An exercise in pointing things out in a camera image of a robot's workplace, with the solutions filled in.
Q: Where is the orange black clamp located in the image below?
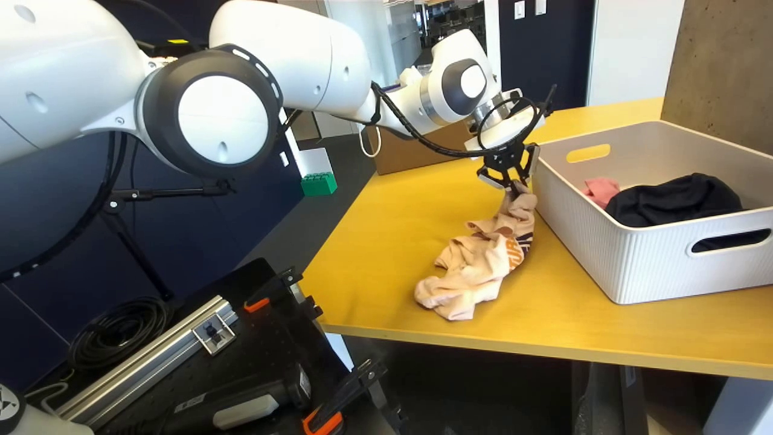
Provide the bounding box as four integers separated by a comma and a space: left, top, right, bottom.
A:
299, 409, 345, 435
242, 294, 274, 317

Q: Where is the white table leg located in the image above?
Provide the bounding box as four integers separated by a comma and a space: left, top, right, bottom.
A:
700, 376, 773, 435

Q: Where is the coiled black cable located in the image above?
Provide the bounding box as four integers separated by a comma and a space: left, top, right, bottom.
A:
71, 294, 176, 371

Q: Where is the white round device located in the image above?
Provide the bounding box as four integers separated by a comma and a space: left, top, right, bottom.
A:
0, 384, 74, 435

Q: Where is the pink cloth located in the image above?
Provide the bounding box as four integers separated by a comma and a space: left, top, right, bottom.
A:
583, 177, 624, 211

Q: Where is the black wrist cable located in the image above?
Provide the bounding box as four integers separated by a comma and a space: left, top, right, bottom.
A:
369, 80, 560, 164

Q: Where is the black cloth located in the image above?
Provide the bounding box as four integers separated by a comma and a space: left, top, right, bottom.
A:
604, 171, 745, 230

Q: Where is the peach shirt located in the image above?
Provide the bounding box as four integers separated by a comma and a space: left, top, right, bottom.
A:
412, 187, 540, 323

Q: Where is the dark blue partition panel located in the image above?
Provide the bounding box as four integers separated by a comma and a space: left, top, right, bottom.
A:
0, 127, 310, 394

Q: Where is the white plastic basket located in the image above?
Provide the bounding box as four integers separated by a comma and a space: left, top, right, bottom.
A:
528, 119, 773, 307

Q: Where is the aluminium profile rail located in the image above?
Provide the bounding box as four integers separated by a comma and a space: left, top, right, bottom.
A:
54, 293, 242, 426

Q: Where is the white cord loop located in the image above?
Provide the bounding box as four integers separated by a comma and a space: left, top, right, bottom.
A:
357, 123, 386, 161

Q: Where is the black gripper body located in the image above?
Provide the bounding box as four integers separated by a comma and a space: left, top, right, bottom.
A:
476, 143, 540, 189

